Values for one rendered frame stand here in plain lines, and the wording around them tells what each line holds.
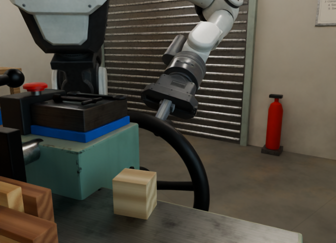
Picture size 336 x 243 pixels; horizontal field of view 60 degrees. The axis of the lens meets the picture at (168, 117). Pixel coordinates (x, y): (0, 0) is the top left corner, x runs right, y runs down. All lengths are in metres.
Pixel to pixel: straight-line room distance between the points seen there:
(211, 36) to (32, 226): 0.61
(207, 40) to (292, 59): 2.44
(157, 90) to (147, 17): 3.17
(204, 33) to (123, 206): 0.53
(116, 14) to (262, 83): 2.07
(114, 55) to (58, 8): 3.26
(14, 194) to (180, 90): 0.42
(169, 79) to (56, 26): 0.38
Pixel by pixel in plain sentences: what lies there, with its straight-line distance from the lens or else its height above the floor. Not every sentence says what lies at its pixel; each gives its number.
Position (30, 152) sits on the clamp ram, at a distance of 0.37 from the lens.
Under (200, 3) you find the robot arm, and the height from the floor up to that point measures 1.20.
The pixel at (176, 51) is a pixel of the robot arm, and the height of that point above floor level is 1.06.
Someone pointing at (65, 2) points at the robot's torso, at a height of 1.18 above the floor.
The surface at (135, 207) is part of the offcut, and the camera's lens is 0.31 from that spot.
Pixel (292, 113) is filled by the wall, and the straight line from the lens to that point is 3.19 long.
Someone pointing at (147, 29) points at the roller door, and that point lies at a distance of 3.76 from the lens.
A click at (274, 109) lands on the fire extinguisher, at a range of 3.05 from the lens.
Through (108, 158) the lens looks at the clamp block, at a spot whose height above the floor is 0.93.
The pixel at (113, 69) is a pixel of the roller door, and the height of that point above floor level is 0.75.
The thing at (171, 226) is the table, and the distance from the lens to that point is 0.30.
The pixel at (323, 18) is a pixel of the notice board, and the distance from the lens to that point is 3.10.
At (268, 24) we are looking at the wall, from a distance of 3.19.
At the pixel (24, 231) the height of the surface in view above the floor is 0.94.
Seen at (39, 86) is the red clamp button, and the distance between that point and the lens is 0.41.
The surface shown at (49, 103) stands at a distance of 0.41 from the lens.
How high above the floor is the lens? 1.07
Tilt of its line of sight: 14 degrees down
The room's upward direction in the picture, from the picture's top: straight up
